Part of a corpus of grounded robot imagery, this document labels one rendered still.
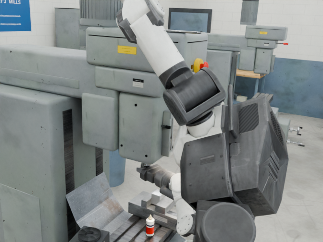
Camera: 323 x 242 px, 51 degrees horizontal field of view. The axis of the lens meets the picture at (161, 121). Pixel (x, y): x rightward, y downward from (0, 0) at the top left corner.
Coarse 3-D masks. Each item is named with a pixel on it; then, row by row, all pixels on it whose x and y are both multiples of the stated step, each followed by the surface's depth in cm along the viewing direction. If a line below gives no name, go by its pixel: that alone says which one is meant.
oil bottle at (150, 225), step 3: (150, 216) 165; (147, 219) 166; (150, 219) 165; (153, 219) 166; (147, 222) 165; (150, 222) 164; (153, 222) 165; (147, 225) 165; (150, 225) 165; (153, 225) 166; (147, 228) 166; (150, 228) 165; (153, 228) 166; (147, 231) 166; (150, 231) 166; (153, 231) 167; (147, 234) 167; (150, 234) 166; (153, 234) 168
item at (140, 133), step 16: (128, 96) 144; (144, 96) 142; (128, 112) 146; (144, 112) 142; (160, 112) 145; (128, 128) 148; (144, 128) 144; (160, 128) 148; (128, 144) 150; (144, 144) 146; (160, 144) 151; (144, 160) 149
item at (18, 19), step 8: (0, 0) 538; (8, 0) 550; (16, 0) 563; (24, 0) 576; (0, 8) 540; (8, 8) 552; (16, 8) 566; (24, 8) 579; (0, 16) 542; (8, 16) 555; (16, 16) 568; (24, 16) 582; (0, 24) 545; (8, 24) 557; (16, 24) 571; (24, 24) 585
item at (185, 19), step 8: (176, 8) 813; (184, 8) 804; (168, 16) 827; (176, 16) 816; (184, 16) 807; (192, 16) 797; (200, 16) 788; (208, 16) 782; (168, 24) 833; (176, 24) 821; (184, 24) 812; (192, 24) 802; (200, 24) 793; (208, 24) 786; (208, 32) 791
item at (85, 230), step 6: (84, 228) 140; (90, 228) 138; (96, 228) 138; (78, 234) 134; (84, 234) 134; (90, 234) 136; (96, 234) 134; (102, 234) 136; (108, 234) 138; (72, 240) 132; (78, 240) 132; (84, 240) 130; (90, 240) 131; (96, 240) 132; (102, 240) 133; (108, 240) 138
